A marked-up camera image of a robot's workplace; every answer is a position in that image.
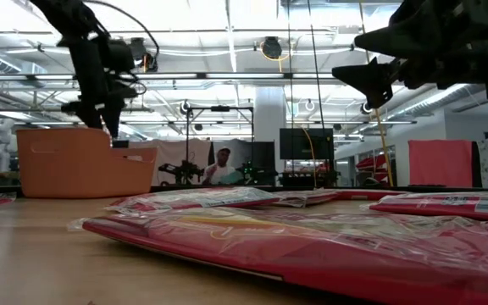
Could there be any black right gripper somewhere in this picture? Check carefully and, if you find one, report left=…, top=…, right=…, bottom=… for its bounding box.
left=331, top=0, right=488, bottom=109

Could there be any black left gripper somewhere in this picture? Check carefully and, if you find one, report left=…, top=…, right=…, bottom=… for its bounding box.
left=60, top=37, right=137, bottom=140

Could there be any orange plastic basket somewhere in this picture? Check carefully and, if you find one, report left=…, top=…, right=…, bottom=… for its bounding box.
left=16, top=128, right=158, bottom=199

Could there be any white hanging sheet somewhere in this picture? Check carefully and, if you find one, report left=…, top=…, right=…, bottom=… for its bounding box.
left=128, top=138, right=214, bottom=186

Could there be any red chairs stack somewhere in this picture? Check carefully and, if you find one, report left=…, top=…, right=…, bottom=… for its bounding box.
left=356, top=154, right=387, bottom=183

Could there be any red panel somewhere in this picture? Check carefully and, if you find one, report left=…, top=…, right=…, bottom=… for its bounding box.
left=408, top=139, right=474, bottom=188

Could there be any black monitor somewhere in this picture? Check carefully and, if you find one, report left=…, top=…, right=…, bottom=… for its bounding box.
left=279, top=128, right=335, bottom=161

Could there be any white square pillar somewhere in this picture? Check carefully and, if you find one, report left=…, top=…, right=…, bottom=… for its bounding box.
left=253, top=86, right=288, bottom=143

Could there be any person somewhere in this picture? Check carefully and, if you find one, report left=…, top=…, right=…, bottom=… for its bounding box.
left=201, top=147, right=245, bottom=186

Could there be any dark screen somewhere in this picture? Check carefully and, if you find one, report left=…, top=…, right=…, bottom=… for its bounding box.
left=250, top=141, right=277, bottom=170

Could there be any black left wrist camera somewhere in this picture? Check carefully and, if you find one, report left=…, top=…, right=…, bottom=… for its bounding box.
left=108, top=36, right=160, bottom=74

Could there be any black hanging cable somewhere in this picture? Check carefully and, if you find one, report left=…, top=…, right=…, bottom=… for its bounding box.
left=307, top=0, right=326, bottom=187

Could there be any yellow hanging cable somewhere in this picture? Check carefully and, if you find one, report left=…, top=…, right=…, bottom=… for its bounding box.
left=357, top=0, right=396, bottom=187

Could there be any black ceiling cable reel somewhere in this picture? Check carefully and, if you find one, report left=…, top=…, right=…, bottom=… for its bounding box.
left=262, top=36, right=284, bottom=60

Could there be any black stand frame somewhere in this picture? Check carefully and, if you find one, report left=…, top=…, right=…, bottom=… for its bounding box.
left=184, top=105, right=256, bottom=186

